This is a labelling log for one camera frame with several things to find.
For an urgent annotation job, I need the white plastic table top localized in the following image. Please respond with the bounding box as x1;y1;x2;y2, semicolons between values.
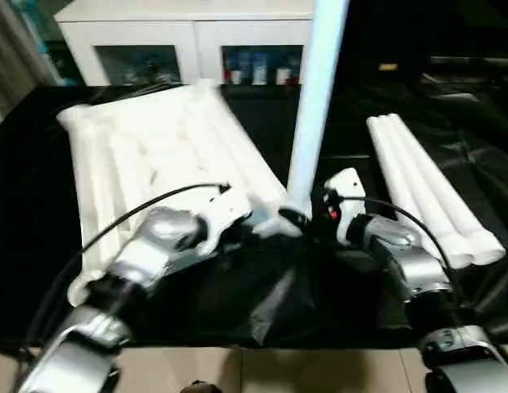
56;79;304;308

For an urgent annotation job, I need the white plastic table leg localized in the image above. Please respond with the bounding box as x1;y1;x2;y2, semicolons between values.
387;115;507;265
376;115;476;270
274;0;352;238
366;117;447;263

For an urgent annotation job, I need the black plastic mat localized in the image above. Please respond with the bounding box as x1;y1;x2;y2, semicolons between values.
0;84;508;349

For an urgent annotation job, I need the black tall cabinet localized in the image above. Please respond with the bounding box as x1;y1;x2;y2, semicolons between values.
347;0;431;83

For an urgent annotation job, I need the black long bar device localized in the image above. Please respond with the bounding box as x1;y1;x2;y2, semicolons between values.
428;55;508;69

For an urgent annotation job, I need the white glass-door cabinet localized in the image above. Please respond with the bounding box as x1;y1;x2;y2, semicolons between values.
52;0;315;87

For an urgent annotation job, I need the grey curtain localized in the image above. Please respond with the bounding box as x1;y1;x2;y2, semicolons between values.
0;0;54;124

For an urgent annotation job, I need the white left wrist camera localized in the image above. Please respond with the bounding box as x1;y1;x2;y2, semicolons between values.
196;186;253;255

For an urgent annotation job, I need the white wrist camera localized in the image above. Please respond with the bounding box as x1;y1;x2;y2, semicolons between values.
321;167;366;246
196;186;253;255

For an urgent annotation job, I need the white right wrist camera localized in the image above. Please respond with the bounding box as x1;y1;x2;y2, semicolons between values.
321;167;366;246

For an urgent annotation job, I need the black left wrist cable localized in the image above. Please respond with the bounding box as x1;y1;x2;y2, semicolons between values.
16;182;233;393

